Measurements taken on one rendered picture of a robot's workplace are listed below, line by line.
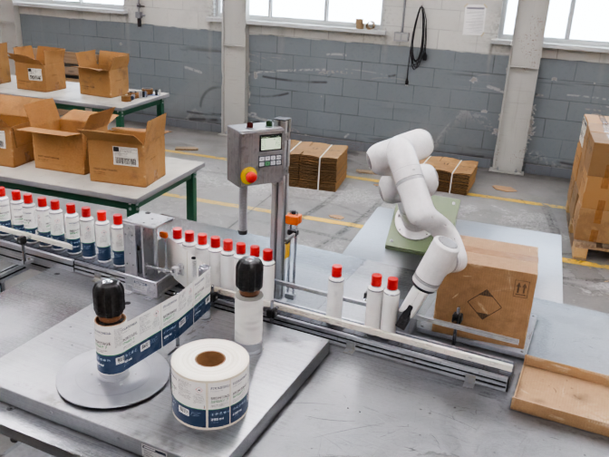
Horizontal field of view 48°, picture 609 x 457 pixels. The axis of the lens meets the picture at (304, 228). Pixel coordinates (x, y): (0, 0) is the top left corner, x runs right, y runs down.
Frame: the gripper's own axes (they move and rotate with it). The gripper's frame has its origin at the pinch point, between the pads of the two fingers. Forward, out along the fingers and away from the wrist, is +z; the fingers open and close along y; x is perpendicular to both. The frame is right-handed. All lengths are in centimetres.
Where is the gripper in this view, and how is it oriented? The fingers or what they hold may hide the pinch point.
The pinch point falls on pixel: (402, 322)
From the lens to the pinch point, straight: 218.5
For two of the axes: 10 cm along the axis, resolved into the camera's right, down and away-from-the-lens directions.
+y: -4.2, 3.1, -8.5
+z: -3.5, 8.1, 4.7
